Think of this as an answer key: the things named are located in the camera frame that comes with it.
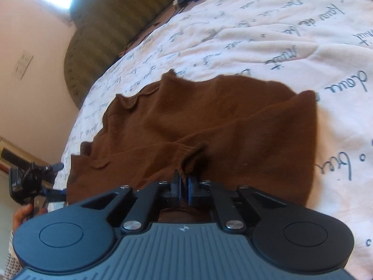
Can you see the white wall socket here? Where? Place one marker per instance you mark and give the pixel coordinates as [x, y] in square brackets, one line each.
[22, 64]

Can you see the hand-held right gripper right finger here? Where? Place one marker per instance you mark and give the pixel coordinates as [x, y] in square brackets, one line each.
[191, 191]

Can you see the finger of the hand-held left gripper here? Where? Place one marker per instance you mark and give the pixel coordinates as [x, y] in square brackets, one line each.
[56, 196]
[54, 167]

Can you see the person's left forearm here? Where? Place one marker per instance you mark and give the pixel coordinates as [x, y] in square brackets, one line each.
[10, 253]

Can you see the white script-printed blanket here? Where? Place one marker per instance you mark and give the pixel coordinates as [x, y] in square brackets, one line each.
[262, 35]

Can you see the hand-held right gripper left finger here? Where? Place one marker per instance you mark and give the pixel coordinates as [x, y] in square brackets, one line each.
[178, 191]

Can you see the person's left hand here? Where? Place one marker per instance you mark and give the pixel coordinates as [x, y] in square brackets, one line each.
[22, 217]

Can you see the brown knit garment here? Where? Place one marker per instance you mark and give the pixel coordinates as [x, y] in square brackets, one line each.
[204, 116]

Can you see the white charger plug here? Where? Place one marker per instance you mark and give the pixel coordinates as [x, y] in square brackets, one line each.
[174, 3]

